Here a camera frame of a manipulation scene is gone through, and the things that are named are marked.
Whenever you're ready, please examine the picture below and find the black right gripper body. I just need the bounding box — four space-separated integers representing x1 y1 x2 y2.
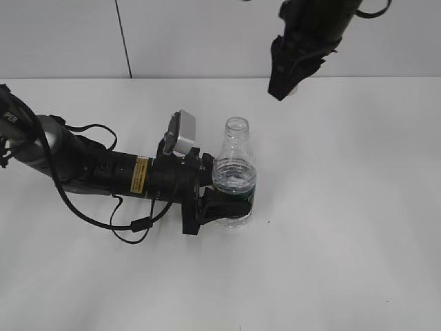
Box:
271 20 340 78

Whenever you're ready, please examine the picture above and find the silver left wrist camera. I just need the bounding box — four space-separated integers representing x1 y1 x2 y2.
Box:
163 110 196 156

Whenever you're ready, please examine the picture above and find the white green bottle cap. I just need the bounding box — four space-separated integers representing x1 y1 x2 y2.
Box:
289 86 298 96

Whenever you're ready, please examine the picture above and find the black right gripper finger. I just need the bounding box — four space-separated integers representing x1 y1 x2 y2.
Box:
267 62 309 101

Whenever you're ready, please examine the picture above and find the clear cestbon water bottle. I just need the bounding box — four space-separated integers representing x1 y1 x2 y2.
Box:
211 116 258 229

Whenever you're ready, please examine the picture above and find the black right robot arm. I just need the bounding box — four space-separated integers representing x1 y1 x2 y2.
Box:
268 0 361 101

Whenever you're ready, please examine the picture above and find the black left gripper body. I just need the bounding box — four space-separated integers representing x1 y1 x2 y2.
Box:
148 139 204 235

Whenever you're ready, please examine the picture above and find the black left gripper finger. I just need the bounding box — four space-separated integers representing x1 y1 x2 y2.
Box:
198 188 254 225
199 153 214 187

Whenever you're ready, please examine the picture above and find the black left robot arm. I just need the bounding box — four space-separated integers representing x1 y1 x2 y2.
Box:
1 85 252 235

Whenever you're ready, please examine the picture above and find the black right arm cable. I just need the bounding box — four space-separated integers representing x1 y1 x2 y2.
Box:
354 0 393 20

